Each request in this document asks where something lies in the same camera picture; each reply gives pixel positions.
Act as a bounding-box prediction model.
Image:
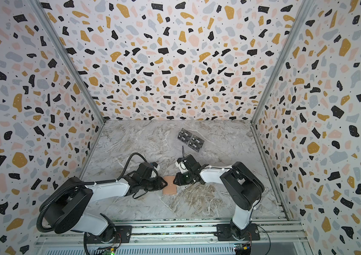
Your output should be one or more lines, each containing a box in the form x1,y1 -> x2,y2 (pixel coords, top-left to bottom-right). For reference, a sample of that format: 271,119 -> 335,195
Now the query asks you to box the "clear acrylic card tray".
177,128 -> 205,153

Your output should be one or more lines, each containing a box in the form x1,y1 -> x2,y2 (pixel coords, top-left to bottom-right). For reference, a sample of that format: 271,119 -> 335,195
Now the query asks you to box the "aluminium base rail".
32,217 -> 313,255

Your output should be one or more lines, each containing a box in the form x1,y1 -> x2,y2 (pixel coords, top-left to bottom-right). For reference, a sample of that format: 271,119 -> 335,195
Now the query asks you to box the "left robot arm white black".
36,162 -> 168,235

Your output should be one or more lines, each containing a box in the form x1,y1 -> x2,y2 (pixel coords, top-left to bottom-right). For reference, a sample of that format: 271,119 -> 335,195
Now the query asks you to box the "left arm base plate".
84,225 -> 133,245

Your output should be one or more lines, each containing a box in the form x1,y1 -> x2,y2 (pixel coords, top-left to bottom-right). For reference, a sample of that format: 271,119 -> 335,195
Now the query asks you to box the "pink leather card holder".
162,176 -> 177,196

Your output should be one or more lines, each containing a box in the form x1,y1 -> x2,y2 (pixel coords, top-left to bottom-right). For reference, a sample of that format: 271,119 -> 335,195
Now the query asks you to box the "black card top left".
177,129 -> 193,144

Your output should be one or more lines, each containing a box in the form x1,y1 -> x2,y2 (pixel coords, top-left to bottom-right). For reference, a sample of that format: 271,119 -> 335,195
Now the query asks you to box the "black card top right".
188,135 -> 204,152

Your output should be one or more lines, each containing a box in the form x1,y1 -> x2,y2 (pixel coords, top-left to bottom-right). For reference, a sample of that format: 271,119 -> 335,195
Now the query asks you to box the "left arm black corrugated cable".
36,152 -> 151,233

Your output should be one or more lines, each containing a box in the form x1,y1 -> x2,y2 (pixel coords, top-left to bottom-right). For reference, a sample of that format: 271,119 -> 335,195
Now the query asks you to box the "black card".
177,129 -> 193,144
188,135 -> 204,152

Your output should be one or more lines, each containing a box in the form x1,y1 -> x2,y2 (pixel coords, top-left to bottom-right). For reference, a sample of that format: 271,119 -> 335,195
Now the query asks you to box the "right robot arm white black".
174,155 -> 264,240

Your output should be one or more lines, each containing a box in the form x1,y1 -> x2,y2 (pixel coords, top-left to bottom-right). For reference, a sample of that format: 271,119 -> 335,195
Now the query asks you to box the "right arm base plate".
214,222 -> 260,242

